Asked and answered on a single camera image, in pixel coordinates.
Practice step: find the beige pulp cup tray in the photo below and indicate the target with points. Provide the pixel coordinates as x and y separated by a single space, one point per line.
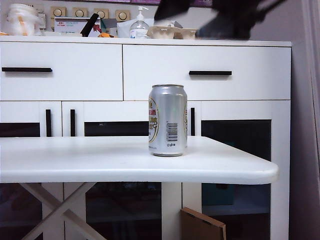
165 32

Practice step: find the white wall socket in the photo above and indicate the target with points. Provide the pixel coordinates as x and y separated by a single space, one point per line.
42 21

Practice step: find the white table leg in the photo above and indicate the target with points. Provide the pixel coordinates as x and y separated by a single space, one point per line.
82 191
37 193

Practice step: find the brown cardboard sheet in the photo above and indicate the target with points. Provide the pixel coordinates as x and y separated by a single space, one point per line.
197 225

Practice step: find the orange object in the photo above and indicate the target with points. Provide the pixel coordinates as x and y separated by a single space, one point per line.
105 35

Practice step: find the wide white drawer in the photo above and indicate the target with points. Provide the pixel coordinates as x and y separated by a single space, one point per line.
155 70
75 75

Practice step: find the purple wall poster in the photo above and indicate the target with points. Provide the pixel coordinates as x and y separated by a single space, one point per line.
145 1

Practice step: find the beige dimmer wall switch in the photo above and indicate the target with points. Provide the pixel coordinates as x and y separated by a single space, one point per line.
58 12
102 12
80 12
122 15

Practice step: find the white box red print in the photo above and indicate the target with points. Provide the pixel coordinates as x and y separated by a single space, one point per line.
67 27

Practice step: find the white plastic bag bundle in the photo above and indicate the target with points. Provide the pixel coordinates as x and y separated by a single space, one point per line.
20 17

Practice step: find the silver beer can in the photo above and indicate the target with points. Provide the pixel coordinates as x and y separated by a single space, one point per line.
167 120

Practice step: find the grey card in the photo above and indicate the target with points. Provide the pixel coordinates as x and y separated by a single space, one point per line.
110 23

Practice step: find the black flat bar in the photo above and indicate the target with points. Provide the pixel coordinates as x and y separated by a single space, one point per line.
88 26

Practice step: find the white glass cabinet door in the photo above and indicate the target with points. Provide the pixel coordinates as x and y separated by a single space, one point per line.
112 111
56 117
235 110

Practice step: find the white sideboard cabinet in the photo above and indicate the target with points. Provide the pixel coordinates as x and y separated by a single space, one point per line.
171 192

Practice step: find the clear pump sanitizer bottle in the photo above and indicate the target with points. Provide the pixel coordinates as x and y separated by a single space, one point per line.
139 27

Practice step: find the white wipes pack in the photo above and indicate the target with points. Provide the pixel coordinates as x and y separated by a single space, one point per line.
123 28

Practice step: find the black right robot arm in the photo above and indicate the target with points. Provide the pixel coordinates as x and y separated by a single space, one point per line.
225 22

